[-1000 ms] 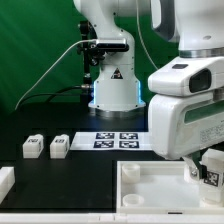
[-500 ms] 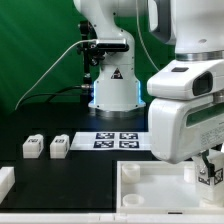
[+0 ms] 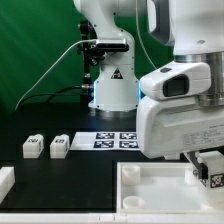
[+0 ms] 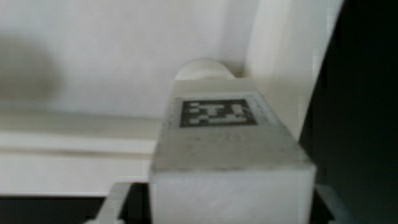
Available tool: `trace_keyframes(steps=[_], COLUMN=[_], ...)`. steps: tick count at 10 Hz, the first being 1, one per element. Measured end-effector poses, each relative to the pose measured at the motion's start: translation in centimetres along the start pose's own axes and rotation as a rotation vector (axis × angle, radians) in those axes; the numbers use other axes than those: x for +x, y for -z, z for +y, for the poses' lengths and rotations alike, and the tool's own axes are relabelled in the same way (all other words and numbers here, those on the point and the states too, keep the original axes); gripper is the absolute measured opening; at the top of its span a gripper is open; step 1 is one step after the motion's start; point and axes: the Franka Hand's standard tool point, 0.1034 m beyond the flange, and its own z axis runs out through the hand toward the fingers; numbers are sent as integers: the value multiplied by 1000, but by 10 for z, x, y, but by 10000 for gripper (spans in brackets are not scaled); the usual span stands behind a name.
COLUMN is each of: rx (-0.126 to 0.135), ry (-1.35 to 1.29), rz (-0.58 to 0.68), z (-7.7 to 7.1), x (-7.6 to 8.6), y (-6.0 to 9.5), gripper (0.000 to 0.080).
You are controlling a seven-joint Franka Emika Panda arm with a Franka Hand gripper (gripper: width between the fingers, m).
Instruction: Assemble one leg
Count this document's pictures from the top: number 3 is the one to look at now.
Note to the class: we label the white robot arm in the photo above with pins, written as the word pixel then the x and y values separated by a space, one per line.
pixel 194 29

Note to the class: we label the white left obstacle block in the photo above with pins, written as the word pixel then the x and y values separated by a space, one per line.
pixel 7 180

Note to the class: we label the silver camera on stand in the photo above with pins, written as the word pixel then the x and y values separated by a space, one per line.
pixel 112 45

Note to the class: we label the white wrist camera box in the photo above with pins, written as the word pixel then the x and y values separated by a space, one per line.
pixel 176 80

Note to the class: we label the white sheet with markers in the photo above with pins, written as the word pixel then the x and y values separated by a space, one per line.
pixel 105 141

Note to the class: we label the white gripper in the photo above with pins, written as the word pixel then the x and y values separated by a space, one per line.
pixel 179 125

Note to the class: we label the white square table top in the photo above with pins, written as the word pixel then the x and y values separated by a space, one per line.
pixel 162 193

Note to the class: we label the black camera stand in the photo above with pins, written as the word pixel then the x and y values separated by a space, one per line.
pixel 87 32

